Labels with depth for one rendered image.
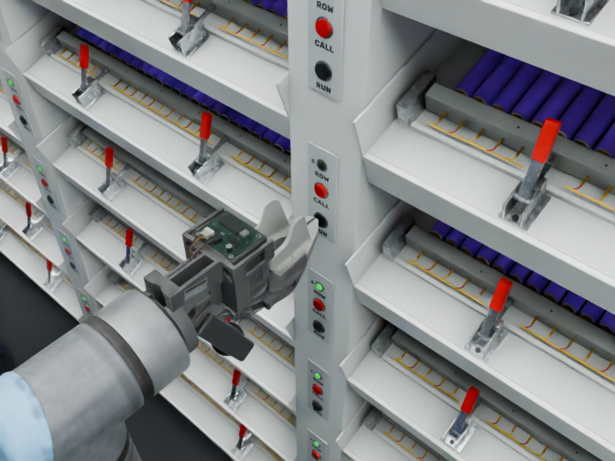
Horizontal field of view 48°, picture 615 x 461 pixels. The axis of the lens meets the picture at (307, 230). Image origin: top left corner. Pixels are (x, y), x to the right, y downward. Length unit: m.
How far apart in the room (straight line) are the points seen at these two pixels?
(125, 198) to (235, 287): 0.61
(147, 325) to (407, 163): 0.28
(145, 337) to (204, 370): 0.82
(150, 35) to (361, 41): 0.35
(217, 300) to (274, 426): 0.69
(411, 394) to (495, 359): 0.21
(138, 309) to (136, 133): 0.48
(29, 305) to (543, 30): 1.76
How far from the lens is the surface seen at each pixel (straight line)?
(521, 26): 0.53
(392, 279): 0.80
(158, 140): 1.02
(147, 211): 1.18
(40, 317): 2.05
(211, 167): 0.94
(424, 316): 0.77
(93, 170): 1.29
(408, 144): 0.67
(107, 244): 1.42
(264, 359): 1.18
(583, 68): 0.52
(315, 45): 0.65
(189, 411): 1.60
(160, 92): 1.04
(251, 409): 1.35
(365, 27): 0.60
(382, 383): 0.94
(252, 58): 0.80
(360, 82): 0.63
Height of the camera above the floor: 1.48
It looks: 44 degrees down
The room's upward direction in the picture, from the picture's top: straight up
